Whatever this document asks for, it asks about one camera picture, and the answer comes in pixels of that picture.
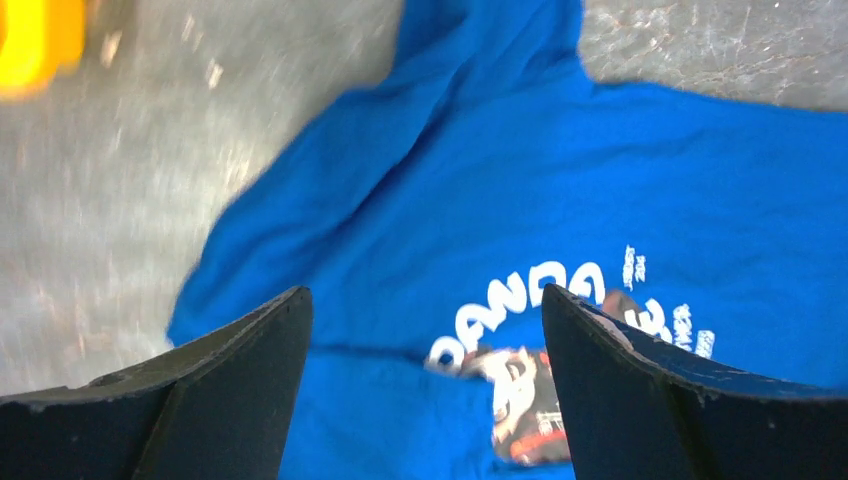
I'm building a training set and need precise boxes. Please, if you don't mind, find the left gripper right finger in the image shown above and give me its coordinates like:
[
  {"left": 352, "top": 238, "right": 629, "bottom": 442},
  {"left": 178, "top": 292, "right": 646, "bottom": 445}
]
[{"left": 542, "top": 284, "right": 847, "bottom": 479}]

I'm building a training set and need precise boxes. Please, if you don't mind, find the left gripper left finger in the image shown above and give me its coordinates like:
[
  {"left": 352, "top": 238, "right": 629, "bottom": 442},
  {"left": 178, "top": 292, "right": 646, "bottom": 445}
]
[{"left": 1, "top": 287, "right": 313, "bottom": 479}]

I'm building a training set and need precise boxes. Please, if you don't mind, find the blue printed t-shirt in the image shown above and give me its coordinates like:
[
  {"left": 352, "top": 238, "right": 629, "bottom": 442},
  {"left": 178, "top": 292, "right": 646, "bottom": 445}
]
[{"left": 167, "top": 1, "right": 847, "bottom": 479}]

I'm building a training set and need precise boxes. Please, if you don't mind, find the yellow plastic tray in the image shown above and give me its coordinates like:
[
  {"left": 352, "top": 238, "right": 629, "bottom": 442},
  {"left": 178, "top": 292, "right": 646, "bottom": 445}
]
[{"left": 1, "top": 0, "right": 87, "bottom": 101}]

